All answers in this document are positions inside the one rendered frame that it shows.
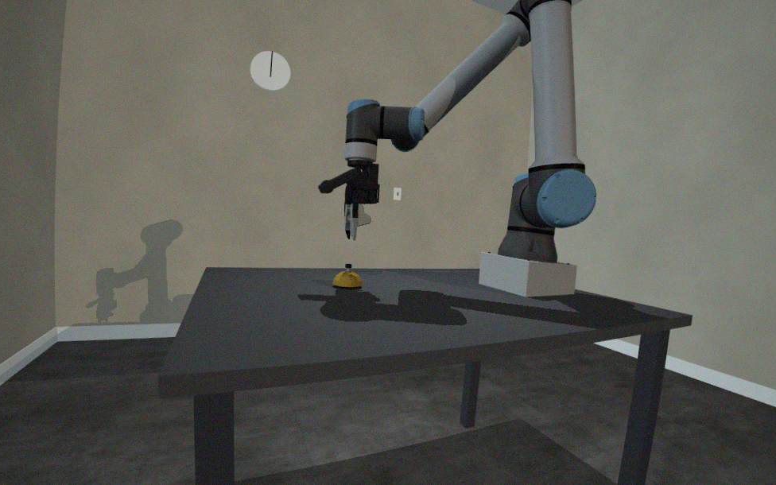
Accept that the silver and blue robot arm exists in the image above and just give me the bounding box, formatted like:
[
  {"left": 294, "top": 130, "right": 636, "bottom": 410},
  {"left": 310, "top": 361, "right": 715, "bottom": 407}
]
[{"left": 344, "top": 0, "right": 596, "bottom": 263}]

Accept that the yellow dome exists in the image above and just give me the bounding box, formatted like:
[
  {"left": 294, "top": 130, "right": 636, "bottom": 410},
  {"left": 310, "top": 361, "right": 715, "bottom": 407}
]
[{"left": 333, "top": 264, "right": 363, "bottom": 289}]

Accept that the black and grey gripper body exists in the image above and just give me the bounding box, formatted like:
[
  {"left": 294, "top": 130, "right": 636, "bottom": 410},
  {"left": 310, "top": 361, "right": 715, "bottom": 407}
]
[{"left": 345, "top": 160, "right": 380, "bottom": 204}]

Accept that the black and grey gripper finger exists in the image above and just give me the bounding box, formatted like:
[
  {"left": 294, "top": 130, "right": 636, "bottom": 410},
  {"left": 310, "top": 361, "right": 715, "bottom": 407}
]
[
  {"left": 344, "top": 200, "right": 351, "bottom": 239},
  {"left": 350, "top": 189, "right": 371, "bottom": 240}
]

